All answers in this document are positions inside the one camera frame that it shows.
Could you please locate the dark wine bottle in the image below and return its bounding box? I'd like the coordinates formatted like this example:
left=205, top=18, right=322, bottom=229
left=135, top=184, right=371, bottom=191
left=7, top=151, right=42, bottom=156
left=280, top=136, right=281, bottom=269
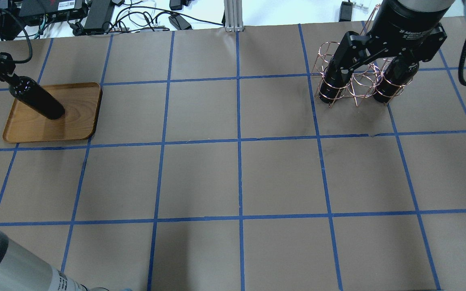
left=373, top=62, right=412, bottom=104
left=8, top=75, right=65, bottom=120
left=318, top=57, right=355, bottom=104

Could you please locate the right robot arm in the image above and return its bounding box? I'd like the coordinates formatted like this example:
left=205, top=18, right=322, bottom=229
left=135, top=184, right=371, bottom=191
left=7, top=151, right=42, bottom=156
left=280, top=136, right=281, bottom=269
left=323, top=0, right=466, bottom=94

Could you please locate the aluminium frame post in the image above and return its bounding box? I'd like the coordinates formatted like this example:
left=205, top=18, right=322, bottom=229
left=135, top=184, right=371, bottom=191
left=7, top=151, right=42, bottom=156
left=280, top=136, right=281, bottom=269
left=224, top=0, right=244, bottom=32

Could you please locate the black power adapter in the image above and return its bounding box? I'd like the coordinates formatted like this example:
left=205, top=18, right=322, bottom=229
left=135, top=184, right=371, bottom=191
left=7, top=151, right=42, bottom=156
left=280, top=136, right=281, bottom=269
left=83, top=0, right=115, bottom=35

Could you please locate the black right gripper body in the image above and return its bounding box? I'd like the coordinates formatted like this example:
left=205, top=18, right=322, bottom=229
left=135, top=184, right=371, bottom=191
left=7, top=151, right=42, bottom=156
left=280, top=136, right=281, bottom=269
left=367, top=0, right=448, bottom=61

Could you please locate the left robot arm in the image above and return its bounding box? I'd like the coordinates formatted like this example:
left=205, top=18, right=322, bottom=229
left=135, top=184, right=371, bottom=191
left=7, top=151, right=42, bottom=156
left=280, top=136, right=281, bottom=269
left=0, top=52, right=88, bottom=291

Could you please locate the copper wire bottle basket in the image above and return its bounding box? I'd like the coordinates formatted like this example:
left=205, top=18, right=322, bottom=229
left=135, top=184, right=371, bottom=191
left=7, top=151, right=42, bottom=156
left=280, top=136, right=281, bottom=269
left=316, top=6, right=394, bottom=105

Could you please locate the wooden tray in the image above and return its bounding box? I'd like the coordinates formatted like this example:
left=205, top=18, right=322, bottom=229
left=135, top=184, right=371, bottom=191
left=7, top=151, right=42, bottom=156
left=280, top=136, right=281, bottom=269
left=2, top=82, right=103, bottom=143

